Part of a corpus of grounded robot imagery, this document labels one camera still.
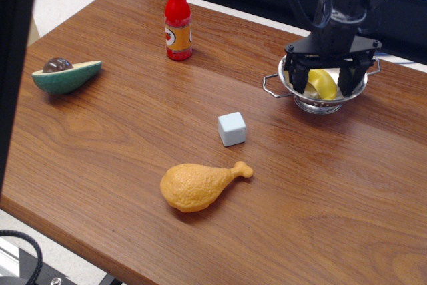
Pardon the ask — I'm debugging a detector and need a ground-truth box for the beige cabinet panel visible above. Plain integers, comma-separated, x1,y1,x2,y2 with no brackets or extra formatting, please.
27,17,40,46

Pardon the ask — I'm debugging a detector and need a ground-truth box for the toy chicken drumstick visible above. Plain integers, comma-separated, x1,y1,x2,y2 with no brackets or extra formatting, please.
160,161,254,213

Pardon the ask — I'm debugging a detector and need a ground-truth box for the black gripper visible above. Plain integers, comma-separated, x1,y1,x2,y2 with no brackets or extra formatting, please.
282,19,382,97

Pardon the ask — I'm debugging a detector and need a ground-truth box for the small steel colander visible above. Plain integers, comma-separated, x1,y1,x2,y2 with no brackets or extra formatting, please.
262,56,381,115

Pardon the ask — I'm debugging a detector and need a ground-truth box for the yellow toy banana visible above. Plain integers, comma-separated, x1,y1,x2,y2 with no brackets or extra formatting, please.
304,69,337,101

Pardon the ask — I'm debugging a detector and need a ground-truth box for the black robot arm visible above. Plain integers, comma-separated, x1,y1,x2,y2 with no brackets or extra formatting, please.
284,0,385,97

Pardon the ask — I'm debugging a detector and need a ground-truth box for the red toy ketchup bottle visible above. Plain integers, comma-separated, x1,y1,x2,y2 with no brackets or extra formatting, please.
164,0,192,61

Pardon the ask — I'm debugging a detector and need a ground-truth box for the black braided cable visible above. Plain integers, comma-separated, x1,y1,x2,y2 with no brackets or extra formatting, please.
0,229,44,285

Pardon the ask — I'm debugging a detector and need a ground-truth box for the aluminium rail with black bracket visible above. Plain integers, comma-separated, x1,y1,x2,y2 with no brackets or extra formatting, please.
0,236,124,285

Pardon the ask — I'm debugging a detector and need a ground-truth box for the toy avocado half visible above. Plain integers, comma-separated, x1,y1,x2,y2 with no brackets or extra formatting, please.
31,57,102,94

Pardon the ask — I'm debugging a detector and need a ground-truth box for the pale blue cube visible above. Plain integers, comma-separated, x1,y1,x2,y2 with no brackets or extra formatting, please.
218,112,246,147

